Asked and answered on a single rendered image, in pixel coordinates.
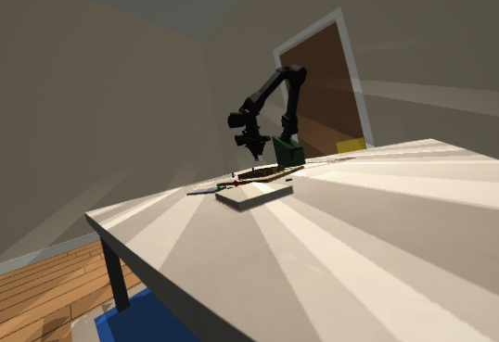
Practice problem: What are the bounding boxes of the square wooden dice tray with green floor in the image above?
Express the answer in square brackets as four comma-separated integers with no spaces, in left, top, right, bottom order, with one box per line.
[224,165,298,183]

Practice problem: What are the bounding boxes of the beige flat slab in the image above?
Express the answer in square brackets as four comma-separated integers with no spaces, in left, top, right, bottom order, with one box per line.
[214,183,294,211]

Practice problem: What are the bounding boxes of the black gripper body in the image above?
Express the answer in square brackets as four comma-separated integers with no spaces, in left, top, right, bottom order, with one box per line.
[237,124,271,146]

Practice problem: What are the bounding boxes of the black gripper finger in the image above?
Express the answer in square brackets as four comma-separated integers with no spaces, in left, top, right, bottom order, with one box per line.
[258,142,266,156]
[245,143,258,159]

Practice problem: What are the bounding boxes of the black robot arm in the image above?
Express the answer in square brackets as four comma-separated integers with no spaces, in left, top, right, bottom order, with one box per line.
[227,65,307,143]

